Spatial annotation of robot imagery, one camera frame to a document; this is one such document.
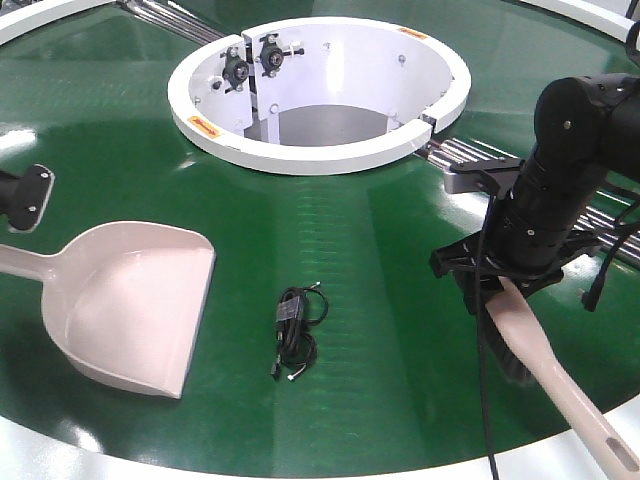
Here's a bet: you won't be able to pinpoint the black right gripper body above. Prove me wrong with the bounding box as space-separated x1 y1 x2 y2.
430 234 600 314

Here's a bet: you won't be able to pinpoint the pink broom with black bristles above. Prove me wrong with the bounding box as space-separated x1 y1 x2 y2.
485 277 639 479

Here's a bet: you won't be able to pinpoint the black cable bundle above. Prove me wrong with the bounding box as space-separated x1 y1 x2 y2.
268 282 330 383

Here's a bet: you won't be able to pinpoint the pink plastic dustpan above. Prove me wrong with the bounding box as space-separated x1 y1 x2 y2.
1 221 216 399

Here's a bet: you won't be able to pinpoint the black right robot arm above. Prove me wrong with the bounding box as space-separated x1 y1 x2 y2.
430 73 639 314

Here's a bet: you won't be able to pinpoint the steel conveyor rollers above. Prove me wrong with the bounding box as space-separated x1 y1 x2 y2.
117 1 621 252

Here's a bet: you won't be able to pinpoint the green conveyor belt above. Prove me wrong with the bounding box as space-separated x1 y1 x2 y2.
0 0 640 476

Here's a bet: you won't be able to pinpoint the white outer conveyor rim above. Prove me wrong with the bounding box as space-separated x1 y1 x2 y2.
1 1 635 479

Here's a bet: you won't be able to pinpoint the black bearing block right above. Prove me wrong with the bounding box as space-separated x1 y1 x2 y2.
256 33 305 78

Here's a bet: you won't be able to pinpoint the black bearing block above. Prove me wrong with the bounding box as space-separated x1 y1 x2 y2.
256 33 305 78
222 47 250 93

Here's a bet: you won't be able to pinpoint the black bearing block left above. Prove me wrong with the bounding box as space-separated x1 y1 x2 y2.
222 47 250 93

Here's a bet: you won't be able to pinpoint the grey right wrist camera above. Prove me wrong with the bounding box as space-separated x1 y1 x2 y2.
443 158 524 196

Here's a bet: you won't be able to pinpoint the white inner conveyor ring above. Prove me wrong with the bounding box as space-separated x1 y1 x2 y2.
167 16 472 176

